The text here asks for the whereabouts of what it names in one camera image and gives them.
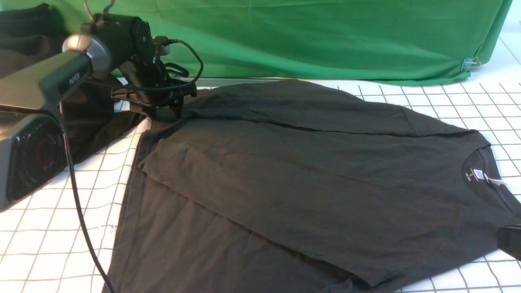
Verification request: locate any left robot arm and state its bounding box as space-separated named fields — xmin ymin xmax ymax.
xmin=1 ymin=11 xmax=204 ymax=211

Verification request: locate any metal binder clip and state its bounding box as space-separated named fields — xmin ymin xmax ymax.
xmin=461 ymin=56 xmax=482 ymax=72

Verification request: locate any white grid table mat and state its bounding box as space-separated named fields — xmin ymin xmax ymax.
xmin=0 ymin=79 xmax=521 ymax=293

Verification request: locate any gray long sleeve shirt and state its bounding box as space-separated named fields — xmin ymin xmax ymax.
xmin=108 ymin=80 xmax=520 ymax=293

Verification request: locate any green backdrop cloth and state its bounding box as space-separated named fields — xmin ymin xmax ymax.
xmin=0 ymin=0 xmax=514 ymax=86

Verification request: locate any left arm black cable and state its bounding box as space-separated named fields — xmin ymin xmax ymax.
xmin=61 ymin=39 xmax=204 ymax=293

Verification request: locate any black clothes pile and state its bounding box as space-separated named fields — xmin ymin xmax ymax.
xmin=1 ymin=2 xmax=144 ymax=163

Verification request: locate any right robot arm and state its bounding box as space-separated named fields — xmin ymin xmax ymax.
xmin=497 ymin=224 xmax=521 ymax=261

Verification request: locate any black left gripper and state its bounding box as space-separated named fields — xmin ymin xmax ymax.
xmin=112 ymin=58 xmax=197 ymax=120

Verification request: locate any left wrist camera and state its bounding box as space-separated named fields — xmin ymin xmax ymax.
xmin=152 ymin=36 xmax=171 ymax=56

